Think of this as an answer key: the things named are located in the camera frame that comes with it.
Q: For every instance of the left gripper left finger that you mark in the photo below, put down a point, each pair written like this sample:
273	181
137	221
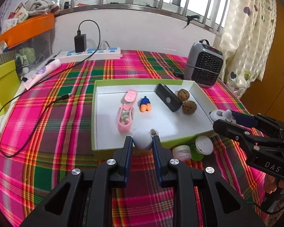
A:
84	198

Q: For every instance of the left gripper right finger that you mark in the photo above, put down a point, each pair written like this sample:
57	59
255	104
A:
200	196

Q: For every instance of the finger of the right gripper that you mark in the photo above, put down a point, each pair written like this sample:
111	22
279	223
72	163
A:
246	139
268	126

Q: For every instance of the white round spinner gadget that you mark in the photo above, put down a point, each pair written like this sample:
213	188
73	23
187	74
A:
223	115

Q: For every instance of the brown walnut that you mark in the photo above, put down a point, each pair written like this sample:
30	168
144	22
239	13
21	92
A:
189	107
183	95

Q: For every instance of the white ball keychain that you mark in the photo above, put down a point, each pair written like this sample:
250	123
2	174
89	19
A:
143	140

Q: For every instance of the black cylindrical flashlight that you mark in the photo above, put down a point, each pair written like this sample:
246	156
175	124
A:
168	97

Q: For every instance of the pink silicone holder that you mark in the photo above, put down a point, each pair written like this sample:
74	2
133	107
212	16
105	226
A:
125	119

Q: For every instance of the orange blue earplugs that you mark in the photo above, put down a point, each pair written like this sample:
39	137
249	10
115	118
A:
144	104

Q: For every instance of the person right hand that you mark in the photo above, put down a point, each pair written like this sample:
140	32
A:
271	185

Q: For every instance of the small white jar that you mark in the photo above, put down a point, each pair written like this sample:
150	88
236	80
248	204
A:
182	153

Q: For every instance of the green white round stand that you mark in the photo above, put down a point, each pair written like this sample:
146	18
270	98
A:
202	146

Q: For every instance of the grey black space heater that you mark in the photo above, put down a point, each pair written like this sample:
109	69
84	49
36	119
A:
204	64

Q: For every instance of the green white cardboard box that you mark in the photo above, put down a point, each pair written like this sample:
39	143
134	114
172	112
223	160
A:
174	128

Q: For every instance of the cream heart patterned curtain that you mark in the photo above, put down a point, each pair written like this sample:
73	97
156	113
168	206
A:
246	42

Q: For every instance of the black clip on windowsill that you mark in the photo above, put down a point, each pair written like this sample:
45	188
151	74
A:
191	18

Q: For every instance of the yellow green shoe box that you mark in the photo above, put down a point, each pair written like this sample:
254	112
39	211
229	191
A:
9	82

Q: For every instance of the white blue power strip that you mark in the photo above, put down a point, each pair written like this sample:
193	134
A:
90	54

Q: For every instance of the black power adapter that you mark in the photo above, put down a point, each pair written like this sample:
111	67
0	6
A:
80	43

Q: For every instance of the striped grey box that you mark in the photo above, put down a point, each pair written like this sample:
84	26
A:
7	57

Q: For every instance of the orange lidded storage bin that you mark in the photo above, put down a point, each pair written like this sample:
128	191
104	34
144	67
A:
34	31

